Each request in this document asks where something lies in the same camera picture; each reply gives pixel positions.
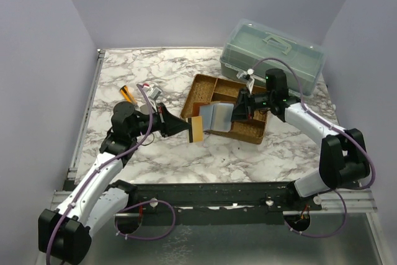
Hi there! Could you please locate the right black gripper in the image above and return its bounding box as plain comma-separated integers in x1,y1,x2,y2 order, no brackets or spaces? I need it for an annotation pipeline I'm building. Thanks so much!
224,88,274,122

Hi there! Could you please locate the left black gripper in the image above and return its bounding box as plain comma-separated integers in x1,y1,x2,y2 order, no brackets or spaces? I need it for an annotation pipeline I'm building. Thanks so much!
130,102,192,138

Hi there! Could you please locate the brown leather card holder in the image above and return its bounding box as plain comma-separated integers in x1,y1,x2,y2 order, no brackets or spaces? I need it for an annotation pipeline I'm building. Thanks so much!
193,102,234,132

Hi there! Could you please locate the gold credit card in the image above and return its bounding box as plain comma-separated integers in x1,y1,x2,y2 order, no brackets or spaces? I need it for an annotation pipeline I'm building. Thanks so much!
187,116,204,143

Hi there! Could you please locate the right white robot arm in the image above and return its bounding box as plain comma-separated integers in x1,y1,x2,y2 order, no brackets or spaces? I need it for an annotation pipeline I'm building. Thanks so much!
231,68,370,210

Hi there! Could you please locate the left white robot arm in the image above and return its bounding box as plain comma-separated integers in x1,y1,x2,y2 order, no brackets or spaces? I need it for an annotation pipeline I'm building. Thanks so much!
38,101,191,264

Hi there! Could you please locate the woven wicker divided tray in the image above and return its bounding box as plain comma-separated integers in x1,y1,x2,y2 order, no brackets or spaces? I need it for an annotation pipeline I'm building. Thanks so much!
181,74,267,145

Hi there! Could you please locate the green plastic storage box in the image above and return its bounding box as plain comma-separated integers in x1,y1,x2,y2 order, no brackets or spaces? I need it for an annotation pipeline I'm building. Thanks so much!
220,19,326,96

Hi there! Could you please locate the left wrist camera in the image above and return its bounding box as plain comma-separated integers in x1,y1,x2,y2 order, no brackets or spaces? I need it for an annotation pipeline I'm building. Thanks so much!
145,85,163,102

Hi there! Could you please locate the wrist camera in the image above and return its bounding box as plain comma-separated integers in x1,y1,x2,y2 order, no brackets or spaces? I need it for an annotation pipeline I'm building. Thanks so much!
145,85,163,102
236,68,255,93

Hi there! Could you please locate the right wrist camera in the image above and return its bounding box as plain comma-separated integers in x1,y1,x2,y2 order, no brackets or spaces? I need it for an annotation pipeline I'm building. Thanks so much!
236,68,255,93

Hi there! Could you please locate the black mounting rail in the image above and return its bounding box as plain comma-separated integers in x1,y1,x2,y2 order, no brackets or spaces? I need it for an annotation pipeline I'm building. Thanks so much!
111,180,326,230

